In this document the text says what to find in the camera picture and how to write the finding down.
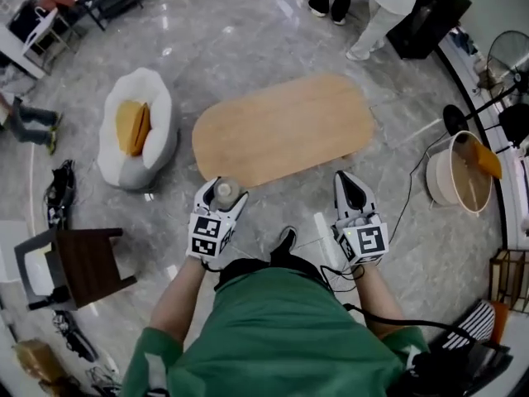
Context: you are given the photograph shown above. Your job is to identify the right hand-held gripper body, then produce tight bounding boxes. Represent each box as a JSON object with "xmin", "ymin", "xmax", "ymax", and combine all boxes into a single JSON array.
[{"xmin": 330, "ymin": 209, "xmax": 391, "ymax": 267}]

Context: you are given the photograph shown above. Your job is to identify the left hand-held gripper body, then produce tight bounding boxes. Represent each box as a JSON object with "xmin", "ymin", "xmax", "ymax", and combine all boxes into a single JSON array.
[{"xmin": 185, "ymin": 203, "xmax": 238, "ymax": 270}]

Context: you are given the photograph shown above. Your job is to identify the clear round container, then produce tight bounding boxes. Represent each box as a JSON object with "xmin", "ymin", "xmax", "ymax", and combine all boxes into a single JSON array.
[{"xmin": 212, "ymin": 175, "xmax": 242, "ymax": 211}]

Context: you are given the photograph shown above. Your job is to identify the person's right forearm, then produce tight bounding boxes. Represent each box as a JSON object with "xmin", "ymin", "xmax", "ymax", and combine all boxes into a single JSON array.
[{"xmin": 354, "ymin": 263, "xmax": 409, "ymax": 340}]

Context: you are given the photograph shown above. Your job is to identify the person's left forearm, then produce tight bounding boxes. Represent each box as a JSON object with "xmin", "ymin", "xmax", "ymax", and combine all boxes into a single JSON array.
[{"xmin": 148, "ymin": 255, "xmax": 209, "ymax": 343}]

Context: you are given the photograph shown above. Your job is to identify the person's black trousers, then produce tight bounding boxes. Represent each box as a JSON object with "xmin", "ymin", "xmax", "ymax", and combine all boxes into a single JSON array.
[{"xmin": 213, "ymin": 249, "xmax": 334, "ymax": 294}]

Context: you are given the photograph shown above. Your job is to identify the person's black shoe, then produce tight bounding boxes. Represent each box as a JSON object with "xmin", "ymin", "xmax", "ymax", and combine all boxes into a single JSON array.
[{"xmin": 277, "ymin": 225, "xmax": 298, "ymax": 260}]

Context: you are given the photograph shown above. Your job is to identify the round white basket table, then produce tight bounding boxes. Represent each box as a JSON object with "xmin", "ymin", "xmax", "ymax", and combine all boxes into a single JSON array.
[{"xmin": 424, "ymin": 129, "xmax": 496, "ymax": 218}]

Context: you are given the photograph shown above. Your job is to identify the oval wooden coffee table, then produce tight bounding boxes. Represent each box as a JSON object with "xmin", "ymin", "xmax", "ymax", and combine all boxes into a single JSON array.
[{"xmin": 190, "ymin": 71, "xmax": 377, "ymax": 189}]

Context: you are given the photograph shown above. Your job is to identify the white plush armchair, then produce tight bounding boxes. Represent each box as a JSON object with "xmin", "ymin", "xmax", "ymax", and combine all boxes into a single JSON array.
[{"xmin": 96, "ymin": 66, "xmax": 180, "ymax": 192}]

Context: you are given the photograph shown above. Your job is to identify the yellow cushion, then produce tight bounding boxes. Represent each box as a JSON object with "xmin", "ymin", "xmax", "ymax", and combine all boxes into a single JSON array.
[{"xmin": 114, "ymin": 99, "xmax": 153, "ymax": 158}]

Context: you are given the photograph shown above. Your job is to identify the dark wooden side table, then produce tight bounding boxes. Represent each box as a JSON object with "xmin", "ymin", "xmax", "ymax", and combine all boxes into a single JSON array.
[{"xmin": 13, "ymin": 227, "xmax": 138, "ymax": 313}]

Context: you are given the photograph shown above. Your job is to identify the person's green shirt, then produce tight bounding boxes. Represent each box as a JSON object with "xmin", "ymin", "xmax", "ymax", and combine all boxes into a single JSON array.
[{"xmin": 121, "ymin": 265, "xmax": 431, "ymax": 397}]

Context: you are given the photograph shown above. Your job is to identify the orange cushion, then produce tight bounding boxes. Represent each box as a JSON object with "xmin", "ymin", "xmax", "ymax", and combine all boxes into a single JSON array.
[{"xmin": 469, "ymin": 137, "xmax": 504, "ymax": 180}]

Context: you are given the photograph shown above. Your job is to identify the black white striped bag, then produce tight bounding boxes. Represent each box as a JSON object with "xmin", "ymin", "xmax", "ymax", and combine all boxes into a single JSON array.
[{"xmin": 442, "ymin": 299, "xmax": 497, "ymax": 350}]

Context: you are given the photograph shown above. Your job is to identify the black backpack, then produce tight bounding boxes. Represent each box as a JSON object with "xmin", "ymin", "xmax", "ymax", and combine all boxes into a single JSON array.
[{"xmin": 407, "ymin": 336, "xmax": 514, "ymax": 397}]

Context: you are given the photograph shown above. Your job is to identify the black speaker box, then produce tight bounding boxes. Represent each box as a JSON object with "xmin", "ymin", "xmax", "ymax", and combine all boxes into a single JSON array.
[{"xmin": 385, "ymin": 0, "xmax": 473, "ymax": 60}]

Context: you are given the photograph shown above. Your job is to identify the black standing fan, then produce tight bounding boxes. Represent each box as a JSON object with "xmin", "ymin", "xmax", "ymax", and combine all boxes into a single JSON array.
[{"xmin": 441, "ymin": 29, "xmax": 529, "ymax": 136}]

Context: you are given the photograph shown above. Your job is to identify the brown cardboard box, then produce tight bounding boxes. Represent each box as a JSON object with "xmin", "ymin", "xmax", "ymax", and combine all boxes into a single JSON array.
[{"xmin": 13, "ymin": 338, "xmax": 68, "ymax": 385}]

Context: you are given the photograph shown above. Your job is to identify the white chair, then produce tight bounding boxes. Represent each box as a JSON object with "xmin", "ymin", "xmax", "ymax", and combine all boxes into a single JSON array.
[{"xmin": 21, "ymin": 5, "xmax": 72, "ymax": 74}]

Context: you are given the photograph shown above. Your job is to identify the black floor cable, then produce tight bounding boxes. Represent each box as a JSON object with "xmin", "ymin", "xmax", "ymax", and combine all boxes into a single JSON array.
[{"xmin": 387, "ymin": 138, "xmax": 439, "ymax": 246}]

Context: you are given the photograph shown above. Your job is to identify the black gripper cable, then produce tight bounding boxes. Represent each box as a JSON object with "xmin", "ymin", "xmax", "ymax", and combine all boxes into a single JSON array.
[{"xmin": 318, "ymin": 262, "xmax": 474, "ymax": 343}]

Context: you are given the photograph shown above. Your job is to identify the wooden frame rack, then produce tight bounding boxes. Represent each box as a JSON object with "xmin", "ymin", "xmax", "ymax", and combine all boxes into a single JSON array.
[{"xmin": 488, "ymin": 247, "xmax": 529, "ymax": 315}]

